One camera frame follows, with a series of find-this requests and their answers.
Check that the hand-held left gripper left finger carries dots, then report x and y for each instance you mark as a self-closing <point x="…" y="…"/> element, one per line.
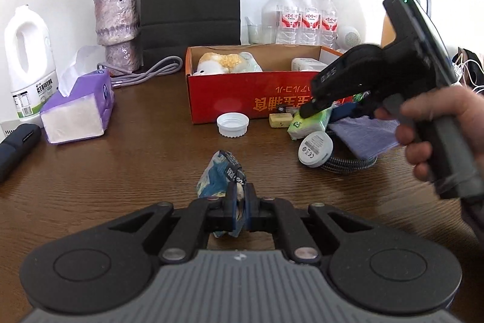
<point x="231" y="207"/>

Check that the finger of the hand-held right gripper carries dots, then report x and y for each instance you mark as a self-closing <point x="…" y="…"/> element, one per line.
<point x="359" y="109"/>
<point x="325" y="84"/>

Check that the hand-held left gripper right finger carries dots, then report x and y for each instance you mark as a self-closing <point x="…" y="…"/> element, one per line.
<point x="251" y="211"/>

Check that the purple cloth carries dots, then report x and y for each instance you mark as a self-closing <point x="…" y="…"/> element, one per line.
<point x="363" y="135"/>

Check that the blue snack packet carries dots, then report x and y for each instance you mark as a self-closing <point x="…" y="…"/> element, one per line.
<point x="223" y="171"/>

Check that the green tissue pack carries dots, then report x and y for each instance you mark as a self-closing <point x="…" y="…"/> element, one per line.
<point x="308" y="124"/>

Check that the yellow rectangular block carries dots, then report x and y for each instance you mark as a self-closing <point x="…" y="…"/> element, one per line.
<point x="280" y="120"/>

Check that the red cardboard box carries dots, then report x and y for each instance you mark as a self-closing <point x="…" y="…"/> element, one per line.
<point x="245" y="99"/>

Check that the person's right hand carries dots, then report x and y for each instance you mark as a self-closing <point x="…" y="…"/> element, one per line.
<point x="446" y="107"/>

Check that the white wipes pack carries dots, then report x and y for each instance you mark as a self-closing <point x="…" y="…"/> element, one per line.
<point x="307" y="63"/>

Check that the yellow thermos jug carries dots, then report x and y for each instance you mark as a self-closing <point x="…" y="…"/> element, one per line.
<point x="389" y="29"/>

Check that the white robot figure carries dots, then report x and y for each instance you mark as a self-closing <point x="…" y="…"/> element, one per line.
<point x="349" y="37"/>

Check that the red label water bottle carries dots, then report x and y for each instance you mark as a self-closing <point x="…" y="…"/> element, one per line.
<point x="329" y="24"/>
<point x="309" y="22"/>
<point x="288" y="20"/>

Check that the white round device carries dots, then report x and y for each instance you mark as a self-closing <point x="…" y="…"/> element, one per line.
<point x="314" y="151"/>

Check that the white bottle cap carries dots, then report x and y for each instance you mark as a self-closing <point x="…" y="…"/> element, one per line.
<point x="232" y="124"/>

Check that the glass cup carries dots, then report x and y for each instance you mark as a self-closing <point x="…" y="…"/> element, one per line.
<point x="259" y="33"/>

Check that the unlabelled clear water bottle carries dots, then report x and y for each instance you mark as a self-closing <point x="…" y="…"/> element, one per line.
<point x="270" y="20"/>

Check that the plush toy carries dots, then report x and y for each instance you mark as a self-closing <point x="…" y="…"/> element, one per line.
<point x="217" y="62"/>

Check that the black paper bag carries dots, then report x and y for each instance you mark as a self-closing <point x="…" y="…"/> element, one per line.
<point x="191" y="5"/>

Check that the purple tissue pack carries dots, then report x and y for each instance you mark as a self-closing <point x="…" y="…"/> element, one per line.
<point x="79" y="107"/>

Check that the purple ceramic vase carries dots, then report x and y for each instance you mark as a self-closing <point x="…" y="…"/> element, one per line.
<point x="115" y="24"/>

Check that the dark blue pouch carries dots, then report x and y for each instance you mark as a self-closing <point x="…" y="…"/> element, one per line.
<point x="17" y="151"/>

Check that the white milk jug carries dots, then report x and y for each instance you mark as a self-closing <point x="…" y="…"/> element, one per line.
<point x="32" y="81"/>

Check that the white card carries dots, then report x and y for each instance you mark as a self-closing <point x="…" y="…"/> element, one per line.
<point x="8" y="127"/>

